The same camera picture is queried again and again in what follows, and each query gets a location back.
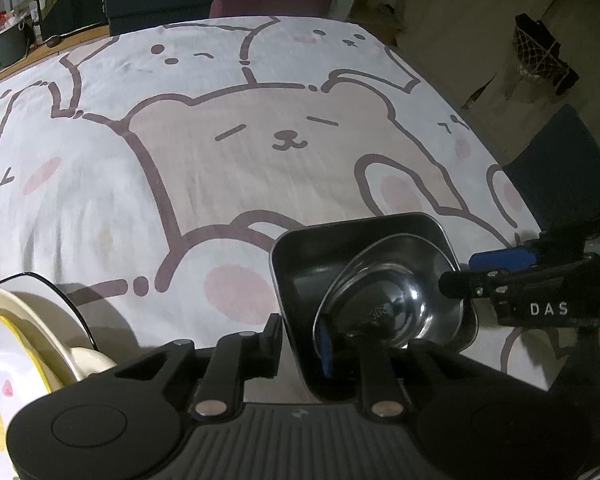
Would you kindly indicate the oval steel bowl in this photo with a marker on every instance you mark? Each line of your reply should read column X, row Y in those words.
column 395, row 300

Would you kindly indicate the white plate with black rim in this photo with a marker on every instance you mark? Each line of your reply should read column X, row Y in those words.
column 45, row 290

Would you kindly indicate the large rectangular steel container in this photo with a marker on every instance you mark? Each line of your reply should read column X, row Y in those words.
column 305, row 270

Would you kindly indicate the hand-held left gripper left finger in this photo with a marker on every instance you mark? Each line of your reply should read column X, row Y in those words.
column 275, row 345

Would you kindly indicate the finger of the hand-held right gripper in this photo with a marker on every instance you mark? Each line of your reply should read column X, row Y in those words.
column 500, row 259
column 465, row 284

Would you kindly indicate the netted basket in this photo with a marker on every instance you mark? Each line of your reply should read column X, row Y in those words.
column 535, row 55

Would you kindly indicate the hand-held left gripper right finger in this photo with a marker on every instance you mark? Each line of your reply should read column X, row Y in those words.
column 325, row 352

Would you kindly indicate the wooden desk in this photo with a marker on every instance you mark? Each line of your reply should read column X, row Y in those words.
column 40, row 57

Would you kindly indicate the small dark computer mouse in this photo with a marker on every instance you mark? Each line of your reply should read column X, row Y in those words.
column 54, row 40

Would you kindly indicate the floral bowl with yellow rim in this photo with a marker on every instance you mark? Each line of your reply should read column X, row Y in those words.
column 10, row 360

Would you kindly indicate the grey bucket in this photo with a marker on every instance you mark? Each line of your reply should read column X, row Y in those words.
column 10, row 40

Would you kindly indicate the bear printed tablecloth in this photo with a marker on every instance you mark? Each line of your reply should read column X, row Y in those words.
column 280, row 170

